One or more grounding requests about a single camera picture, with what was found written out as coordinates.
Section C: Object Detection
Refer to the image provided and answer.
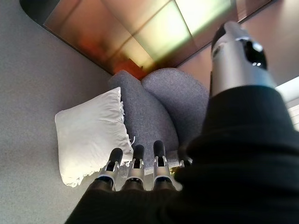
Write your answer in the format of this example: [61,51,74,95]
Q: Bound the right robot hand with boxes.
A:
[65,21,299,224]

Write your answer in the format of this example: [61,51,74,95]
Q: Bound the white fringed cushion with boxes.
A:
[55,86,136,189]

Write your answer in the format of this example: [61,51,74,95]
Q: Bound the grey fabric armchair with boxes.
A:
[108,67,210,175]

